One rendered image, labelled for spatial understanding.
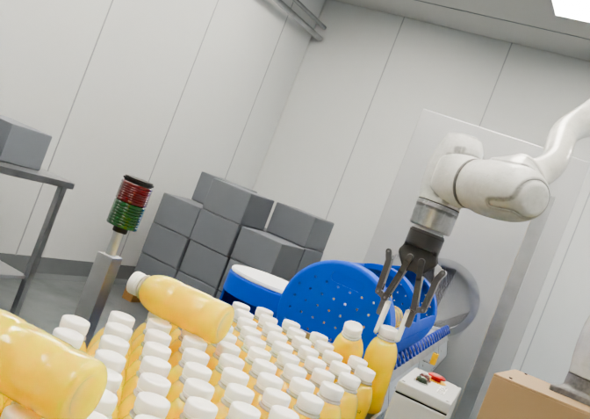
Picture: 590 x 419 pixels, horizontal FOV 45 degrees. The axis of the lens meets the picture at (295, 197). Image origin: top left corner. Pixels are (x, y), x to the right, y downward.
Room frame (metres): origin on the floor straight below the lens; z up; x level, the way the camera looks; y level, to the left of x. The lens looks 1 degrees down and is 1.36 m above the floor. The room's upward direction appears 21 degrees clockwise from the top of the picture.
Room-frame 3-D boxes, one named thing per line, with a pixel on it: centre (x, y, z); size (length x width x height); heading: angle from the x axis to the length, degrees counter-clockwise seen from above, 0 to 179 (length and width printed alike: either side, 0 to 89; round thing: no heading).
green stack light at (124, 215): (1.40, 0.30, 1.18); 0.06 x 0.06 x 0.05
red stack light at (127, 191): (1.40, 0.30, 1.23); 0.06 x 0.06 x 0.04
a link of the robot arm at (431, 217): (1.48, -0.28, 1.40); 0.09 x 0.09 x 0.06
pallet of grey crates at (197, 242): (5.89, 0.31, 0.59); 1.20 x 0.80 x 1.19; 63
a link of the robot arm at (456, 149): (1.47, -0.29, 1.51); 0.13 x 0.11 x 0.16; 29
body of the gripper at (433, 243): (1.48, -0.28, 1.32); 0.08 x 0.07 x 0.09; 70
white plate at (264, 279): (2.38, -0.03, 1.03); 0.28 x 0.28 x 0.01
